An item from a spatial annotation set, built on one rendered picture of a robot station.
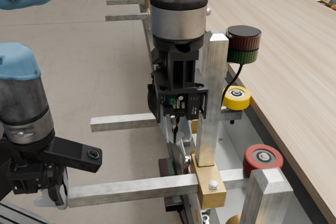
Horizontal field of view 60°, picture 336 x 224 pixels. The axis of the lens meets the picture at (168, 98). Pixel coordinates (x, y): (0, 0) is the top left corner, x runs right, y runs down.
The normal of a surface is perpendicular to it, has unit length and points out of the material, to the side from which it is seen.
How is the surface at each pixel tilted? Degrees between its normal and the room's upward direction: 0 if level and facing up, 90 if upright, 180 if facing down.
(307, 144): 0
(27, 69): 87
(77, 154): 31
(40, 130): 90
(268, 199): 90
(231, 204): 0
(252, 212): 90
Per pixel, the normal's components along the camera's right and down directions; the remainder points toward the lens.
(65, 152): 0.51, -0.74
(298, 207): -0.99, 0.07
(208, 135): 0.14, 0.55
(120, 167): 0.00, -0.83
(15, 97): 0.63, 0.48
